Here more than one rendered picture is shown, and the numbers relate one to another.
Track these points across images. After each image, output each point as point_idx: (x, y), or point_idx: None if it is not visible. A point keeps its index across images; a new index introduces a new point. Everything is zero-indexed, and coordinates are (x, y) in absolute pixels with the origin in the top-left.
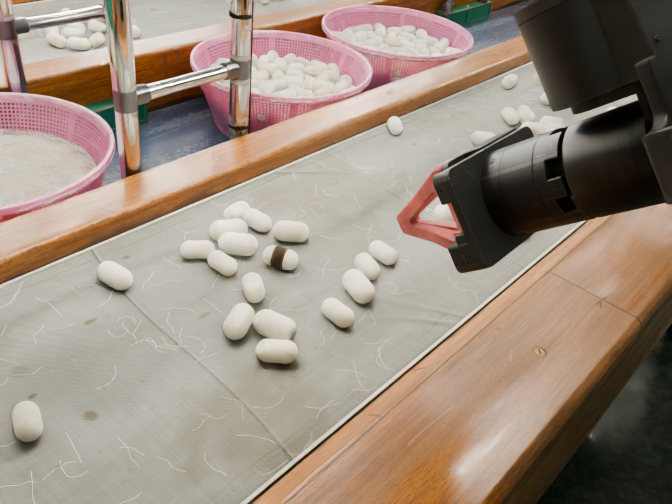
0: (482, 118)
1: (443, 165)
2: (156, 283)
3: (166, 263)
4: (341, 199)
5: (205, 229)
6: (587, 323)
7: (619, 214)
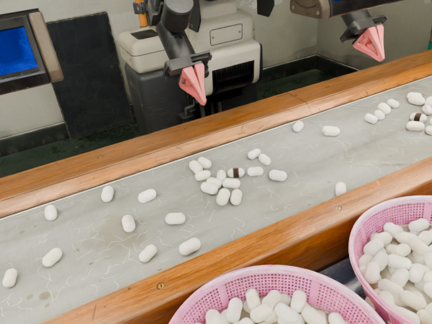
0: (256, 206)
1: (381, 24)
2: None
3: None
4: (387, 146)
5: None
6: (305, 91)
7: (250, 119)
